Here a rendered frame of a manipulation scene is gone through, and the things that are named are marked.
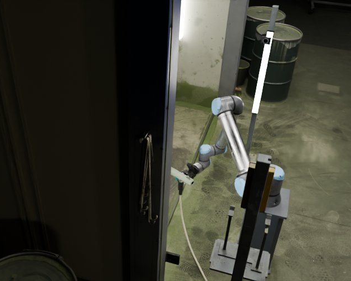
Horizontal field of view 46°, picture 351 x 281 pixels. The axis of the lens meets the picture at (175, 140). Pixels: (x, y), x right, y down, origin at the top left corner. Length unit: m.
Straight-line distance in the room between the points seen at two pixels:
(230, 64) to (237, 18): 0.54
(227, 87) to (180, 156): 1.14
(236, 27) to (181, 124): 1.24
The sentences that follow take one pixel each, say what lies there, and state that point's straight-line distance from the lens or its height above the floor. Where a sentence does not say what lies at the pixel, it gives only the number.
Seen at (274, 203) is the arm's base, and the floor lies 0.66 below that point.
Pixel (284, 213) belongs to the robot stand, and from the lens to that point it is 3.08.
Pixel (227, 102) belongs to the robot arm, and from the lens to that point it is 3.01.
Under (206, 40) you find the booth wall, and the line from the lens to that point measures 4.84.
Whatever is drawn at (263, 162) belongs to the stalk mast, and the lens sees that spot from 1.81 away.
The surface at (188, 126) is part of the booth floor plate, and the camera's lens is 4.84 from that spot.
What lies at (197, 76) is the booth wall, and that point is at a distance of 5.04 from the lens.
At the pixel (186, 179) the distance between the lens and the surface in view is 3.27.
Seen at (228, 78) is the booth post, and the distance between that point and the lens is 4.97.
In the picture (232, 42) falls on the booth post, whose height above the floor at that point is 0.94.
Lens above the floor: 2.73
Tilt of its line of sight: 36 degrees down
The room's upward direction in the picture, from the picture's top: 4 degrees clockwise
